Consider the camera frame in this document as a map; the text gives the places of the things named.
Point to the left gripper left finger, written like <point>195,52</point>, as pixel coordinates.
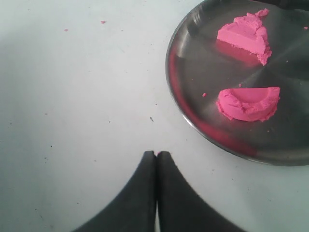
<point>134,208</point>

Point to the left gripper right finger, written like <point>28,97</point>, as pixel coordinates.
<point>180,208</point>

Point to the pink clay half piece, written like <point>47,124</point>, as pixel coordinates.
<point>248,33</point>

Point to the round steel plate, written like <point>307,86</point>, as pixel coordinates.
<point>198,67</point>

